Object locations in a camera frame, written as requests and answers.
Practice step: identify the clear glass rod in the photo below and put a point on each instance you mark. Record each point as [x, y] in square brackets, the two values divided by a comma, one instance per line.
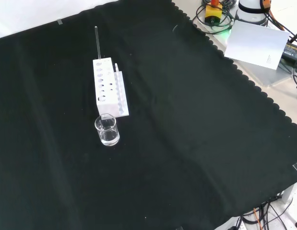
[98, 43]

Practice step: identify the white test tube rack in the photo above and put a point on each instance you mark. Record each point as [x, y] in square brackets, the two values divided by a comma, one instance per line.
[103, 100]

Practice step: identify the black bench cloth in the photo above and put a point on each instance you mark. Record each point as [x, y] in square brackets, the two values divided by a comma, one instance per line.
[162, 143]

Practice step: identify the clear glass beaker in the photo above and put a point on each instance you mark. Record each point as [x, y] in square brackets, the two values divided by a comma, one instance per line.
[107, 134]

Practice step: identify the yellow stop button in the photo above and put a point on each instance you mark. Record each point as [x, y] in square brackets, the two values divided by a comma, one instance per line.
[213, 13]

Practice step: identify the pale board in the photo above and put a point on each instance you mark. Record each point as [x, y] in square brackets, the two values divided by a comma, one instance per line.
[256, 43]

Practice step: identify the black power adapter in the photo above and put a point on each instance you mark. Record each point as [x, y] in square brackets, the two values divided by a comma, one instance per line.
[292, 51]

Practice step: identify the white metal bracket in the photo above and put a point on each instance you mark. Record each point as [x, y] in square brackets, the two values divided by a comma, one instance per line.
[291, 191]

